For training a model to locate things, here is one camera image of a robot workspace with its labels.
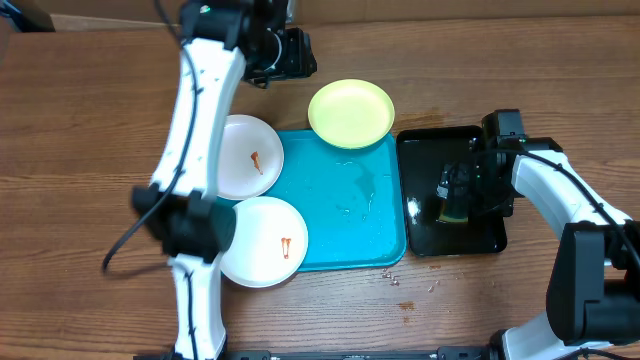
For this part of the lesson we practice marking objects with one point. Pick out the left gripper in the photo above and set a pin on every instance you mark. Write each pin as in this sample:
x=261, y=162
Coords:
x=302, y=62

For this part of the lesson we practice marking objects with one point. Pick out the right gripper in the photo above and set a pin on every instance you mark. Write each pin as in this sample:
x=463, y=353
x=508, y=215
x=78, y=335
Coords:
x=468, y=178

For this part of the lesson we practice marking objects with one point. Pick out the green yellow sponge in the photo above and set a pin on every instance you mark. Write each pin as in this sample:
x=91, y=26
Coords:
x=454, y=210

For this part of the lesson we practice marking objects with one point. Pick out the green rimmed plate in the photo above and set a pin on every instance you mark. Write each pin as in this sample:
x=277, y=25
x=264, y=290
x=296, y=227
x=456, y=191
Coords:
x=351, y=113

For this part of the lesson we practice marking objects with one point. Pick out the white plate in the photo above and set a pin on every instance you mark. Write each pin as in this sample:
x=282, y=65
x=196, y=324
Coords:
x=251, y=158
x=269, y=245

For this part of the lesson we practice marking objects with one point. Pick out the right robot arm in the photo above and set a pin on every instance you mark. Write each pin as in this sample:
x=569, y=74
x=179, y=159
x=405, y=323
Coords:
x=592, y=300

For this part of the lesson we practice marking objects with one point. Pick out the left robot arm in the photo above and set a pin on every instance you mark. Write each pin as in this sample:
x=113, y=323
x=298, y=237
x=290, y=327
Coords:
x=221, y=44

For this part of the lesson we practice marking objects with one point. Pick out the black rectangular water tray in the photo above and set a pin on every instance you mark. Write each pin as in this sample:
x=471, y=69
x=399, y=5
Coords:
x=422, y=155

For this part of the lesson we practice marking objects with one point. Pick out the teal plastic serving tray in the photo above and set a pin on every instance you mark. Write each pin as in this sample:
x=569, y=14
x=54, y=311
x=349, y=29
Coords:
x=350, y=201

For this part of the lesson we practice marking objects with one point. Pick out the dark object top left corner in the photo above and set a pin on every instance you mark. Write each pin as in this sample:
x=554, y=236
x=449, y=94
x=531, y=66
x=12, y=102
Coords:
x=26, y=16

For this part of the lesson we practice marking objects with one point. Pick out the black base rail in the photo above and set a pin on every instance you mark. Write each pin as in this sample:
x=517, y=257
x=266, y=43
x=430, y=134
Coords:
x=442, y=353

